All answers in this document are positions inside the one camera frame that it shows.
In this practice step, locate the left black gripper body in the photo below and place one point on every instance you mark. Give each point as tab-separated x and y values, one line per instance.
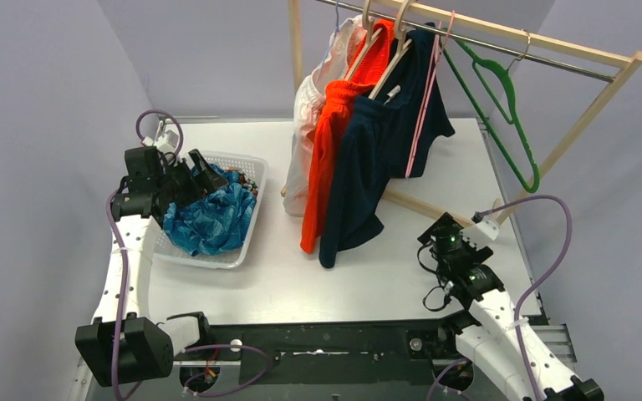
180	180

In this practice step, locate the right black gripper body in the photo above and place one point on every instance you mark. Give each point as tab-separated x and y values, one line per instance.
427	237

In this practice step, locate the camouflage orange black shorts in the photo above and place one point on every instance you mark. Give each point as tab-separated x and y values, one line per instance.
245	181

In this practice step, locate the blue patterned shorts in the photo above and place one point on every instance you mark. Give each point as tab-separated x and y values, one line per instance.
216	224

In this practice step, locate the white plastic basket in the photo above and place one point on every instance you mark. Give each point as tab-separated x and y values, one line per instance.
256	169

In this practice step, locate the pink hanger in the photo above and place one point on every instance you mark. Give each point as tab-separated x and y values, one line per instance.
431	119

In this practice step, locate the green hanger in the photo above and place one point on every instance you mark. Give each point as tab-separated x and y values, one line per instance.
509	114

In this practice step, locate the wooden hanger navy shorts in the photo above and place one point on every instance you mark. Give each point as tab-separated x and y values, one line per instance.
400	50

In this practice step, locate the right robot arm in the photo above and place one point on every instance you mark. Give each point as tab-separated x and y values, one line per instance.
490	332

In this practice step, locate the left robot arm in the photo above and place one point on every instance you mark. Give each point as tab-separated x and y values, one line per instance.
122	344

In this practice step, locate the white shorts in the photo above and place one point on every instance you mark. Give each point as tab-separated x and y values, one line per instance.
308	104

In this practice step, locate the wooden hanger orange shorts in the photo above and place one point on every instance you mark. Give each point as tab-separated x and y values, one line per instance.
360	70

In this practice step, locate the metal rack rod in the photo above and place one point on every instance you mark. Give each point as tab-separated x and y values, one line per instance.
463	39

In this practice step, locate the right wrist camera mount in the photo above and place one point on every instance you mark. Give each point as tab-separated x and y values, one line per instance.
482	232

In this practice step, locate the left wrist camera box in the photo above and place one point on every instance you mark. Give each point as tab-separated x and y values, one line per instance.
167	143

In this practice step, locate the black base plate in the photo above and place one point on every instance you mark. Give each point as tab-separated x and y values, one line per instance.
398	351

